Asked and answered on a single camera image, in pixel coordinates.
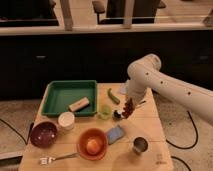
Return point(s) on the dark red grape bunch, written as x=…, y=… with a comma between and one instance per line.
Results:
x=128, y=109

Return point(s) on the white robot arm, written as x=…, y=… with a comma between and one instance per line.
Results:
x=145, y=73

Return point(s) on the orange bowl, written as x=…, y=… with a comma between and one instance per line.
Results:
x=92, y=133

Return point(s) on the purple bowl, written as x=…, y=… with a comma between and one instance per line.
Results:
x=44, y=134

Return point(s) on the clear plastic bag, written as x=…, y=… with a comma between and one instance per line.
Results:
x=123, y=88

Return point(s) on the small green cup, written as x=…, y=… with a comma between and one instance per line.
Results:
x=105, y=112

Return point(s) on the wooden block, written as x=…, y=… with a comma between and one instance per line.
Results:
x=79, y=104

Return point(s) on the green plastic tray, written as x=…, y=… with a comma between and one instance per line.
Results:
x=61, y=94

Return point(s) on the blue sponge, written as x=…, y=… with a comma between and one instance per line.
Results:
x=115, y=134

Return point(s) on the white cup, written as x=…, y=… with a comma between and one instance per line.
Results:
x=66, y=120

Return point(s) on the orange fruit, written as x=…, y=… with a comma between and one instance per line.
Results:
x=93, y=147

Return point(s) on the metal cup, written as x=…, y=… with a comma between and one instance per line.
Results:
x=140, y=145

